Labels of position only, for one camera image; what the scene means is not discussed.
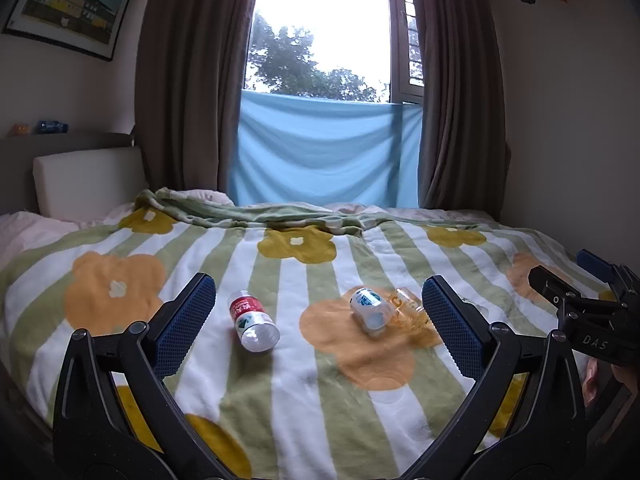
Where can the brown curtain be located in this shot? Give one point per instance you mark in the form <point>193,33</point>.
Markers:
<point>195,85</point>
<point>460,90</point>

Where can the white padded headboard cushion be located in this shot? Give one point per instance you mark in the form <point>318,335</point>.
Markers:
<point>85,180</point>

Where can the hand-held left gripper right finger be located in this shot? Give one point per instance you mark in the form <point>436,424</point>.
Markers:
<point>452,325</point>

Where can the blue toy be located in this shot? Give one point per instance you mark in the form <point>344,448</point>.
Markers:
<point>51,126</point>

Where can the grey headboard shelf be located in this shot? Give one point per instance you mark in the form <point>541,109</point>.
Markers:
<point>70,139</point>

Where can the red label plastic bottle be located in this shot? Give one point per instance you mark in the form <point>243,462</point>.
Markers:
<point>250,317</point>

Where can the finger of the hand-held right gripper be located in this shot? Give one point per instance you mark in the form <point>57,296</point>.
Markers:
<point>555,285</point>
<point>595,261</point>

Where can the blue label plastic bottle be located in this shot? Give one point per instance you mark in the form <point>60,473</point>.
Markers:
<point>369,307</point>

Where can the clear yellow-tinted plastic bottle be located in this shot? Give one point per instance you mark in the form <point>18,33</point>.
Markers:
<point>407,307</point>

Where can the floral striped blanket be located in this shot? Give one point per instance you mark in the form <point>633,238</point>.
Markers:
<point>300,270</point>

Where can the person's right hand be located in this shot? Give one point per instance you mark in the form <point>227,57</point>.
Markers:
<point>627,379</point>

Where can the framed landscape picture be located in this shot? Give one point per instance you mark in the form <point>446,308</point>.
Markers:
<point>70,5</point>

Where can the orange toy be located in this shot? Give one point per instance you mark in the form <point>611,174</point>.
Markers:
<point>20,130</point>

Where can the light blue cloth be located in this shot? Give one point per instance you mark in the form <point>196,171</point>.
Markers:
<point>320,155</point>

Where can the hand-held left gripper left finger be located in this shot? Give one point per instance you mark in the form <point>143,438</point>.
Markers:
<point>186,320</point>

